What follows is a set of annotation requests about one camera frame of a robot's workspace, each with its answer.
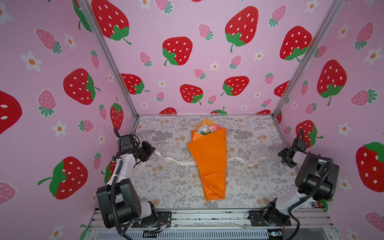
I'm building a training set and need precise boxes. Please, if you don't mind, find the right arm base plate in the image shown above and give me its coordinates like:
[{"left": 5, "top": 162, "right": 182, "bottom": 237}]
[{"left": 247, "top": 209, "right": 292, "bottom": 227}]

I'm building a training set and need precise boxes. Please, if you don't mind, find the pink fake rose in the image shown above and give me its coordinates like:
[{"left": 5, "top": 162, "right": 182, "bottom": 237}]
[{"left": 209, "top": 125, "right": 222, "bottom": 133}]

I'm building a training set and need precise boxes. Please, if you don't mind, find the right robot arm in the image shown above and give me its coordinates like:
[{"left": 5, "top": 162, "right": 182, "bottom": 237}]
[{"left": 264, "top": 139, "right": 340, "bottom": 226}]

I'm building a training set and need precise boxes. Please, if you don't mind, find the aluminium front rail frame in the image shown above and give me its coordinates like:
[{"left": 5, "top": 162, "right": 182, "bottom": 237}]
[{"left": 86, "top": 208, "right": 338, "bottom": 240}]

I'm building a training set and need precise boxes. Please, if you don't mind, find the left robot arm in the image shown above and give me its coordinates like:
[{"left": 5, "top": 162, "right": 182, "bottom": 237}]
[{"left": 97, "top": 131, "right": 158, "bottom": 236}]

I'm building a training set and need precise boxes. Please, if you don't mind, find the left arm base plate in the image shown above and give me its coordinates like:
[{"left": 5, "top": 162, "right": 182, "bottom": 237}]
[{"left": 131, "top": 211, "right": 172, "bottom": 228}]

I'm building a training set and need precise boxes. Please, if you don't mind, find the cream ribbon string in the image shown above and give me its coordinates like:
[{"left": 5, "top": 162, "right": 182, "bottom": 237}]
[{"left": 152, "top": 149, "right": 281, "bottom": 169}]

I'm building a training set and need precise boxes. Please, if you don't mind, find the orange wrapping paper sheet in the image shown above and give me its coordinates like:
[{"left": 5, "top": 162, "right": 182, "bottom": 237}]
[{"left": 187, "top": 119, "right": 227, "bottom": 201}]

